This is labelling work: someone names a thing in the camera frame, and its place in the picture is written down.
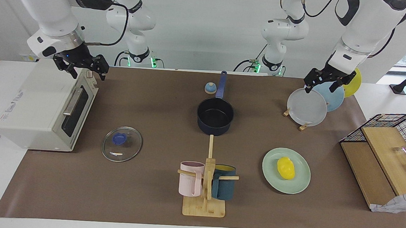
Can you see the white toaster oven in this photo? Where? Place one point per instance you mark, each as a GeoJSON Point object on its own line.
{"type": "Point", "coordinates": [34, 103]}

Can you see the pale green plate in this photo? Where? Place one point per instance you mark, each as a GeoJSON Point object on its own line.
{"type": "Point", "coordinates": [273, 176]}

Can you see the light bamboo board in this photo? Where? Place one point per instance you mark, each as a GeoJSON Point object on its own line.
{"type": "Point", "coordinates": [387, 157]}

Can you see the yellow lemon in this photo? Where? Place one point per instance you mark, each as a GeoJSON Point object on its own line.
{"type": "Point", "coordinates": [286, 167]}

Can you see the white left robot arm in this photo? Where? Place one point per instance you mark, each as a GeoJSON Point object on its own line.
{"type": "Point", "coordinates": [363, 28]}

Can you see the pink mug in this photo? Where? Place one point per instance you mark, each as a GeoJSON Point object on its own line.
{"type": "Point", "coordinates": [188, 182]}

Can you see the white wall socket box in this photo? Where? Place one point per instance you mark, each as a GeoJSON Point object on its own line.
{"type": "Point", "coordinates": [28, 58]}

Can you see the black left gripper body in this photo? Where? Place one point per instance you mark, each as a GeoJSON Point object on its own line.
{"type": "Point", "coordinates": [332, 73]}

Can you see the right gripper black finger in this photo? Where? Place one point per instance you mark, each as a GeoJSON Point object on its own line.
{"type": "Point", "coordinates": [65, 65]}
{"type": "Point", "coordinates": [102, 65]}

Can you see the grey plate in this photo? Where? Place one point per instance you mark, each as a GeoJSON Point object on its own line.
{"type": "Point", "coordinates": [305, 108]}

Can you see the teal mug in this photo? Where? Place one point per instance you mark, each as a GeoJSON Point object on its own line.
{"type": "Point", "coordinates": [225, 187]}

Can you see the glass lid with blue knob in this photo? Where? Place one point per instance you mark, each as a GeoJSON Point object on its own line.
{"type": "Point", "coordinates": [126, 151]}

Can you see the brown table mat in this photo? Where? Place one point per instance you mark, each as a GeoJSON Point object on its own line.
{"type": "Point", "coordinates": [154, 107]}

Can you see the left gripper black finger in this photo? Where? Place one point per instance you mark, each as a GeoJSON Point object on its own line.
{"type": "Point", "coordinates": [342, 82]}
{"type": "Point", "coordinates": [310, 80]}

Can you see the yellow plate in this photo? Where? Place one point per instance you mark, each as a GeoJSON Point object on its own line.
{"type": "Point", "coordinates": [352, 88]}

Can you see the white checkered cloth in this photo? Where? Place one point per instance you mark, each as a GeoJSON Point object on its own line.
{"type": "Point", "coordinates": [400, 203]}

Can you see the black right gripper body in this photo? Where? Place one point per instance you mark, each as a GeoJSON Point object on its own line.
{"type": "Point", "coordinates": [76, 55]}

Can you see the light blue plate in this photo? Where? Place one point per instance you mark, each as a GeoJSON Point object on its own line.
{"type": "Point", "coordinates": [334, 99]}

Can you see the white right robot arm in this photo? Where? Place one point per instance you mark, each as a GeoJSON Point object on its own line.
{"type": "Point", "coordinates": [50, 9]}

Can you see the wooden mug tree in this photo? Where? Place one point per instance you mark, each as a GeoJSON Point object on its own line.
{"type": "Point", "coordinates": [204, 207]}

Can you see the wooden plate rack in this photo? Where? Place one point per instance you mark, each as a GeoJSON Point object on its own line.
{"type": "Point", "coordinates": [303, 127]}

